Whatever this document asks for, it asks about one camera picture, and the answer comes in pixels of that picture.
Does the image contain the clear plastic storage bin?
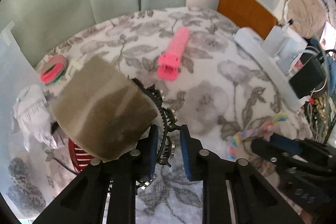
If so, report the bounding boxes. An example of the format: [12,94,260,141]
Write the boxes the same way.
[0,22,39,142]

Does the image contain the brown packing tape roll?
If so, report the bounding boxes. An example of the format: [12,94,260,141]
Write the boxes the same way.
[51,56,158,161]

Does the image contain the black beaded headband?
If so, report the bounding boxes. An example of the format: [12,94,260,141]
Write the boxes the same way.
[132,79,180,189]

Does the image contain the white paper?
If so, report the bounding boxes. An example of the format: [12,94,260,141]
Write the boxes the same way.
[12,85,66,151]

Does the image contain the leopard print scrunchie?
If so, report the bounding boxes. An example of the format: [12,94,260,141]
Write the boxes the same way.
[7,157,46,217]

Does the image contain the orange wooden headboard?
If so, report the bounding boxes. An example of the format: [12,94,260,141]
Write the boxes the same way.
[217,0,278,39]

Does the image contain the white charger block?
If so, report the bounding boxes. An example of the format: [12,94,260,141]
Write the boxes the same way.
[261,19,293,57]

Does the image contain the pink hair ties on card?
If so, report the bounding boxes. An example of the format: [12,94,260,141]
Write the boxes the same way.
[40,54,69,84]

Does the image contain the floral grey white blanket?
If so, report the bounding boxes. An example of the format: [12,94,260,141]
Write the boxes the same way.
[1,7,312,223]

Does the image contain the pastel braided rope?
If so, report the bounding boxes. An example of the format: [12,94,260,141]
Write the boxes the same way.
[226,113,289,175]

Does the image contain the red claw hair clip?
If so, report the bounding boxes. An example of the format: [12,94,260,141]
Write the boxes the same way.
[68,139,94,174]

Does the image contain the pink comb hair clip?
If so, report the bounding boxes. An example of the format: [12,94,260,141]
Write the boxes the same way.
[157,26,190,81]

